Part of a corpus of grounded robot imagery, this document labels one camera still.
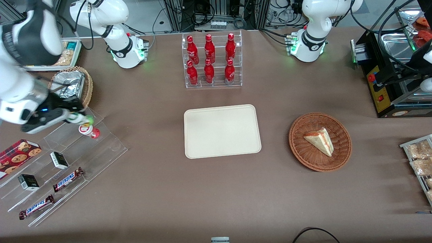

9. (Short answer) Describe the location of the red cola bottle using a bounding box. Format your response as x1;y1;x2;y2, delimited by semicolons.
186;35;200;65
224;59;236;85
204;33;216;64
186;60;199;86
225;33;237;62
204;58;215;84

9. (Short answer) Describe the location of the red lid yogurt cup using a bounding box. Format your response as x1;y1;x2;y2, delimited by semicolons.
78;123;101;139

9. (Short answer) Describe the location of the clear acrylic bottle rack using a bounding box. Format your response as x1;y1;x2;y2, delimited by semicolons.
181;30;243;89

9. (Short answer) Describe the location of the black machine yellow panel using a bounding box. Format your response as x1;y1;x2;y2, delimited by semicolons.
350;30;432;118

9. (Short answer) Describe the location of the black cable loop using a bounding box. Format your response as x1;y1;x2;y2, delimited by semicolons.
292;227;342;243

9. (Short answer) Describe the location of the clear cracker bag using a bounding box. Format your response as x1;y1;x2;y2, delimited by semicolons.
53;49;74;67

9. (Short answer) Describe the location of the steel tray with red packets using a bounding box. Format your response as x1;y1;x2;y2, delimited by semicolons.
398;6;432;52

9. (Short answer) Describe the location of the light wicker basket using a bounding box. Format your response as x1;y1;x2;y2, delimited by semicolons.
47;66;93;109

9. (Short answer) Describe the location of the beige plastic tray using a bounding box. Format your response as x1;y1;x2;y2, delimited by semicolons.
184;104;262;160

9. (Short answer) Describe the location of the small black box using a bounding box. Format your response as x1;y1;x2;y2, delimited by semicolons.
50;152;69;170
17;174;40;191

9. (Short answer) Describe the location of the green gum bottle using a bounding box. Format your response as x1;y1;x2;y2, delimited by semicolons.
67;113;95;126

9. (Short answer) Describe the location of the clear acrylic tiered stand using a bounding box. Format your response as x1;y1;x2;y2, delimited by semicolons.
0;107;128;227

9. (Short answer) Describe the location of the tray of packaged snacks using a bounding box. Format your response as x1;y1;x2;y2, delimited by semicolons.
400;134;432;207

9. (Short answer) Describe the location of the red cookie box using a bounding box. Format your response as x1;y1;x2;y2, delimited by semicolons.
0;139;42;180

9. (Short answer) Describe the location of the silver foil bag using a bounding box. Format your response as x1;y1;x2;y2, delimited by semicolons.
50;71;85;100

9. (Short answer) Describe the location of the snickers bar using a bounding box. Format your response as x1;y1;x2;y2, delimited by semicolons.
19;194;55;220
53;167;85;193

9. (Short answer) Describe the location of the wrapped sandwich wedge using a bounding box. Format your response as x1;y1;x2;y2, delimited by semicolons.
303;127;334;158

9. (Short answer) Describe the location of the clear snack bag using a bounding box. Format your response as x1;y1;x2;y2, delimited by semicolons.
410;158;432;176
406;140;432;159

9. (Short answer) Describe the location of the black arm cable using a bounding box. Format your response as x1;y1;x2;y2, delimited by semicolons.
51;0;95;51

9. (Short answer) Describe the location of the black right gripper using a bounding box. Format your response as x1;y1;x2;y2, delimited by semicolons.
34;92;85;124

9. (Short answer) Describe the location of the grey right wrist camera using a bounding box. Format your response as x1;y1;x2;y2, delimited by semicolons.
21;113;68;135

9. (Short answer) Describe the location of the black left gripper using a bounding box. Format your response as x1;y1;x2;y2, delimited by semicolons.
374;41;432;85

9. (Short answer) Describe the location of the brown wicker basket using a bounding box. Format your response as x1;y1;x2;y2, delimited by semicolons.
289;112;352;172

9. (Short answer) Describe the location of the white snack bin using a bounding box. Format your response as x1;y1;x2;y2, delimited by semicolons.
24;38;83;72

